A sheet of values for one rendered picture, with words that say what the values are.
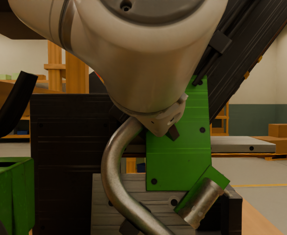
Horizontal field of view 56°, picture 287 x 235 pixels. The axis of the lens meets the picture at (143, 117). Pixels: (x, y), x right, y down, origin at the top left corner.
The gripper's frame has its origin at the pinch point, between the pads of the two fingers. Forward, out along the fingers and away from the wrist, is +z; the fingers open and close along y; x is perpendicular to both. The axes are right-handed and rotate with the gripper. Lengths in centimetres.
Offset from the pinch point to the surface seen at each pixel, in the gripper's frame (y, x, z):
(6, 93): 32.3, 16.4, 23.1
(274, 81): -111, -582, 886
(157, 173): -8.3, 4.8, 4.3
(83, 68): 46, -9, 73
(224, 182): -17.4, -2.0, 4.0
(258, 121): -171, -441, 920
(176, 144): -7.1, -1.0, 4.3
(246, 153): -19.6, -12.9, 16.8
